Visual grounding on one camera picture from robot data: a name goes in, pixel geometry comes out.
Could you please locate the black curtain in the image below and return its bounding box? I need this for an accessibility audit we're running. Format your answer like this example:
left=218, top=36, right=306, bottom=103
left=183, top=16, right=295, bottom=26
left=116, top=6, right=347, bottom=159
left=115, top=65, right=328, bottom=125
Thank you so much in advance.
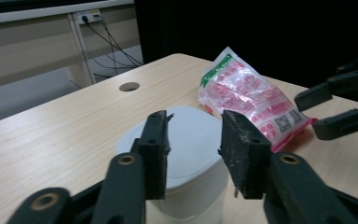
left=133, top=0, right=358, bottom=90

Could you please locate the white lidded storage canister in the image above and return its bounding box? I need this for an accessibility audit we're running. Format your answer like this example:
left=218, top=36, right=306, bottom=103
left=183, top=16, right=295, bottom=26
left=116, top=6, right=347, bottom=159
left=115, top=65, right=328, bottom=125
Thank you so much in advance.
left=115, top=105, right=231, bottom=224

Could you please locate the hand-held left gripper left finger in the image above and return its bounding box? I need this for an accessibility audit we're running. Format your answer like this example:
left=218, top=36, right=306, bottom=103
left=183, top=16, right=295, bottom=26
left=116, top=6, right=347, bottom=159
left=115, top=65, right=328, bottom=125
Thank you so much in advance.
left=136, top=109, right=174, bottom=201

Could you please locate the white power strip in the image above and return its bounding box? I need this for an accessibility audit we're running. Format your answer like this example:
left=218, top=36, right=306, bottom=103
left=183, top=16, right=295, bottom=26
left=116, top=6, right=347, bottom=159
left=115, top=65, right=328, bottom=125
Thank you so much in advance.
left=76, top=8, right=103, bottom=26

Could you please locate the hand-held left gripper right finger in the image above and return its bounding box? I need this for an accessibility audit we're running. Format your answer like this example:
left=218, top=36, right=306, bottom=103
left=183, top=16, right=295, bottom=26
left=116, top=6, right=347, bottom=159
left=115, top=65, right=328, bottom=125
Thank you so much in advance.
left=218, top=109, right=273, bottom=200

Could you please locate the pink printed plastic bag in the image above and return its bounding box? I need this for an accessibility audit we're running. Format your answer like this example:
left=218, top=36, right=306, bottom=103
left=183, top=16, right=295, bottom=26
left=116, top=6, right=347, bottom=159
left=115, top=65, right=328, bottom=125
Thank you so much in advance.
left=197, top=46, right=318, bottom=153

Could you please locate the black power cable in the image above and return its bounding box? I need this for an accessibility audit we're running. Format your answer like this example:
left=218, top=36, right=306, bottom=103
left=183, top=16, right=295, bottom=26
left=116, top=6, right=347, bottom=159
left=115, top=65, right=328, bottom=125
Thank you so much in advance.
left=83, top=17, right=145, bottom=67
left=97, top=15, right=120, bottom=77

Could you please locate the beige background desk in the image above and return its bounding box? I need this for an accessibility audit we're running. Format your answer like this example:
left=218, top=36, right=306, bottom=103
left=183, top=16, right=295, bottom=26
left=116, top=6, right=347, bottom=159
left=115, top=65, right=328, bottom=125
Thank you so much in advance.
left=0, top=0, right=144, bottom=91

